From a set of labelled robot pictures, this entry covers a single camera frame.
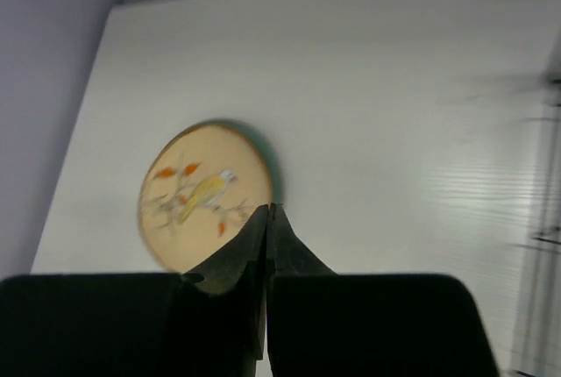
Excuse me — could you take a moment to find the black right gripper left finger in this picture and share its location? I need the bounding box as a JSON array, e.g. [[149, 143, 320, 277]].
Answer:
[[1, 206, 267, 376]]

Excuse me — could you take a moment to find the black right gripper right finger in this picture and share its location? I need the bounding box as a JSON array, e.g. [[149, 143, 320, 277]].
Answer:
[[266, 204, 500, 377]]

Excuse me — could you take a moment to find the beige bird pattern plate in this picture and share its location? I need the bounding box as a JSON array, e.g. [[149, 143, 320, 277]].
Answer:
[[137, 119, 273, 273]]

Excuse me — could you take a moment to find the blue-grey ceramic plate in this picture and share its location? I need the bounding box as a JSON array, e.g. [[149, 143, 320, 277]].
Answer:
[[217, 117, 285, 203]]

